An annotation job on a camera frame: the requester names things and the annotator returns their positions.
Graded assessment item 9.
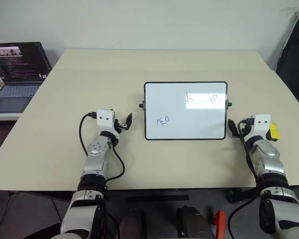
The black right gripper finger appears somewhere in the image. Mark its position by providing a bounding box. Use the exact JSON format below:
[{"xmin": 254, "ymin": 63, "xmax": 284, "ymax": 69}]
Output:
[{"xmin": 228, "ymin": 119, "xmax": 238, "ymax": 135}]

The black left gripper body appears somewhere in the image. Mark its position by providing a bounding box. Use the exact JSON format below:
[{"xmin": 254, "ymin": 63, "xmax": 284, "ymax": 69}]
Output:
[{"xmin": 113, "ymin": 119, "xmax": 129, "ymax": 133}]

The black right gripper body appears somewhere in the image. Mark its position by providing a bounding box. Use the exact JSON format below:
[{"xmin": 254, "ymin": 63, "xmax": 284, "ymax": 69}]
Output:
[{"xmin": 233, "ymin": 117, "xmax": 255, "ymax": 140}]

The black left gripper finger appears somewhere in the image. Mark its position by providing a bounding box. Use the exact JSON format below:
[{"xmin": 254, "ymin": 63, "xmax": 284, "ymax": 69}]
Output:
[{"xmin": 125, "ymin": 112, "xmax": 134, "ymax": 130}]

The yellow sponge with dark scourer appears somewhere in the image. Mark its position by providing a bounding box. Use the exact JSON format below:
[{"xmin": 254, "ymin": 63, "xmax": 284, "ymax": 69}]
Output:
[{"xmin": 266, "ymin": 123, "xmax": 282, "ymax": 142}]

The black framed small whiteboard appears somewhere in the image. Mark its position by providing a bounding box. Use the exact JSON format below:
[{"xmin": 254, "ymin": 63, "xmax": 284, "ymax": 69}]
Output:
[{"xmin": 139, "ymin": 80, "xmax": 233, "ymax": 141}]

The black table crossbar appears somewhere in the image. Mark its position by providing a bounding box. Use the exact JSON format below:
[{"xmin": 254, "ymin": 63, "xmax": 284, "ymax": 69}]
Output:
[{"xmin": 127, "ymin": 194, "xmax": 190, "ymax": 203}]

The red plastic object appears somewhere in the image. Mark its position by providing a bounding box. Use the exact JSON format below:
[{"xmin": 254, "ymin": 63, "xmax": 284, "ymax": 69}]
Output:
[{"xmin": 212, "ymin": 210, "xmax": 227, "ymax": 239}]

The dark rounded robot leg shape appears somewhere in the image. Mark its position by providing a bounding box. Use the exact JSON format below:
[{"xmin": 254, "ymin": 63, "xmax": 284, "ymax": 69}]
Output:
[{"xmin": 176, "ymin": 205, "xmax": 216, "ymax": 239}]

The open grey laptop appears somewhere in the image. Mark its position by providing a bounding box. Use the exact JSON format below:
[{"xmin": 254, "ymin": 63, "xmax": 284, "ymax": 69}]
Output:
[{"xmin": 0, "ymin": 41, "xmax": 53, "ymax": 114}]

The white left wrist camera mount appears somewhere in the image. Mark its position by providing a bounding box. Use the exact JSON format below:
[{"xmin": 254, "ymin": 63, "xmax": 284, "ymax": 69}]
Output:
[{"xmin": 96, "ymin": 108, "xmax": 120, "ymax": 136}]

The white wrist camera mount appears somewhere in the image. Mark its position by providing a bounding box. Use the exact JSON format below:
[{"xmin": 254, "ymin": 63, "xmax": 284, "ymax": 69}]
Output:
[
  {"xmin": 253, "ymin": 114, "xmax": 272, "ymax": 138},
  {"xmin": 96, "ymin": 108, "xmax": 120, "ymax": 136}
]

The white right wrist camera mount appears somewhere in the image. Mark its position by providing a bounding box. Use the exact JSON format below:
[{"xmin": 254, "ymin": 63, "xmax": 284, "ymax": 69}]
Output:
[{"xmin": 253, "ymin": 114, "xmax": 272, "ymax": 138}]

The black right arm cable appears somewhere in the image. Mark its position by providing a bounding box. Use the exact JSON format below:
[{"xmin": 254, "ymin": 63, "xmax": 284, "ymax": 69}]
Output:
[{"xmin": 227, "ymin": 119, "xmax": 263, "ymax": 239}]

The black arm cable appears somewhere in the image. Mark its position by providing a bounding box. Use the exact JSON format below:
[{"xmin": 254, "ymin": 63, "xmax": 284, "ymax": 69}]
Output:
[
  {"xmin": 79, "ymin": 112, "xmax": 126, "ymax": 182},
  {"xmin": 227, "ymin": 119, "xmax": 263, "ymax": 239}
]

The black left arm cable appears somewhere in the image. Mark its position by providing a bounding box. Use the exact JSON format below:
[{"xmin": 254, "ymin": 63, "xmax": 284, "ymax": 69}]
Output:
[{"xmin": 79, "ymin": 112, "xmax": 126, "ymax": 182}]

